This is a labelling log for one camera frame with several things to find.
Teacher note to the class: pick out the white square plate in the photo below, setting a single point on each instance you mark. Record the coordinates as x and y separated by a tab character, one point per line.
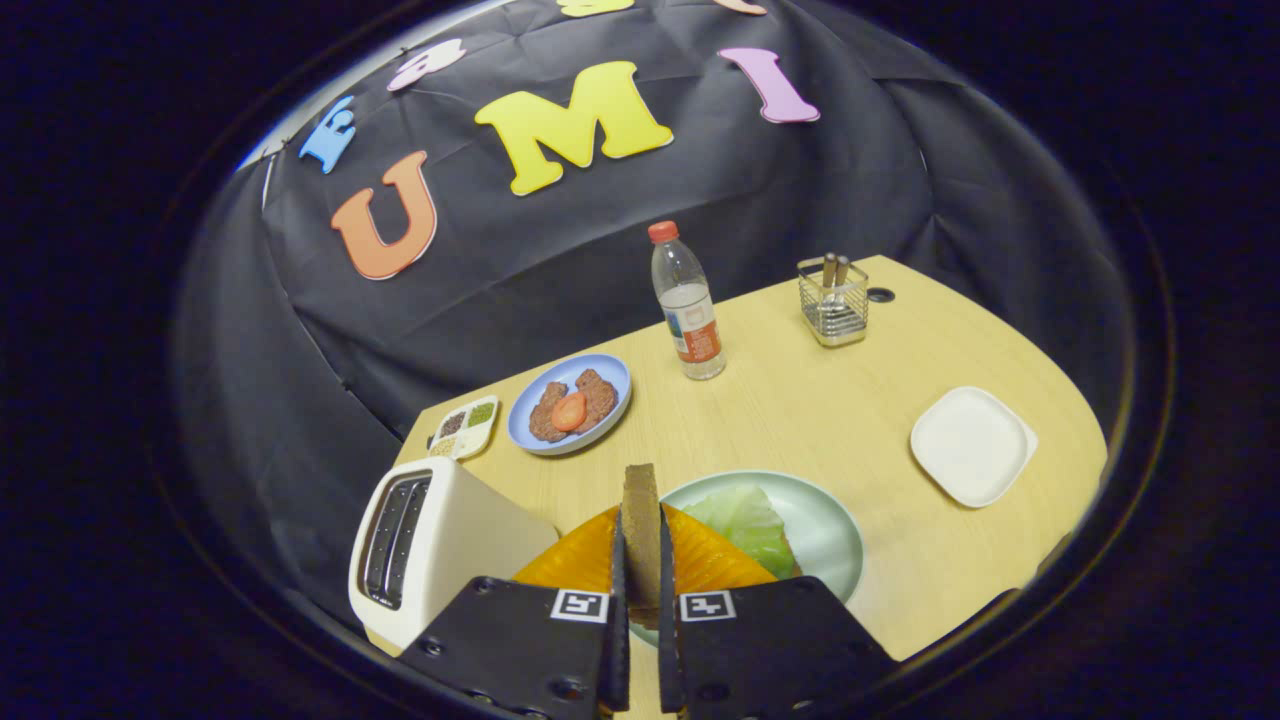
970	445

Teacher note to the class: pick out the green lettuce leaf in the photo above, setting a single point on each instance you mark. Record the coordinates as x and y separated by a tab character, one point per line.
745	525

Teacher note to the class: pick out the pale green round plate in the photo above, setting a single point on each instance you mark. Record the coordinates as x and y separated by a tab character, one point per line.
825	520

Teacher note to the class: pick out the clear water bottle red cap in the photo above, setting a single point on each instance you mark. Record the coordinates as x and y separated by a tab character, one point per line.
695	330

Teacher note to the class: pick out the white toaster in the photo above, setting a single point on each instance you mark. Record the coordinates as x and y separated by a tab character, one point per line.
480	540

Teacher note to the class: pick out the blue round plate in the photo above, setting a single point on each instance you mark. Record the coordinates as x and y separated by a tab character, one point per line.
560	370

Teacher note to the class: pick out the red tomato slice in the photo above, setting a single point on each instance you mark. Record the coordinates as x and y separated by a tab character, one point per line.
569	411

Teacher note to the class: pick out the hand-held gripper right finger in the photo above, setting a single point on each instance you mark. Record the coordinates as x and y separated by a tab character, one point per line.
667	650

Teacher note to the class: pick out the brown toasted bread slice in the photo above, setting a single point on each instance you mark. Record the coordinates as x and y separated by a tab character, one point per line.
640	530

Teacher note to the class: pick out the brown meat patty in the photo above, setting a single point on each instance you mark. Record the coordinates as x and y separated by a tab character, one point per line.
600	395
545	415

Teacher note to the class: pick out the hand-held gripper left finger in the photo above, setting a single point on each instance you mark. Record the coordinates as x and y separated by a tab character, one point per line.
620	650

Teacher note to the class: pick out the white divided seasoning tray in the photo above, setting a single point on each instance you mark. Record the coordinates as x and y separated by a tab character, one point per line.
465	425

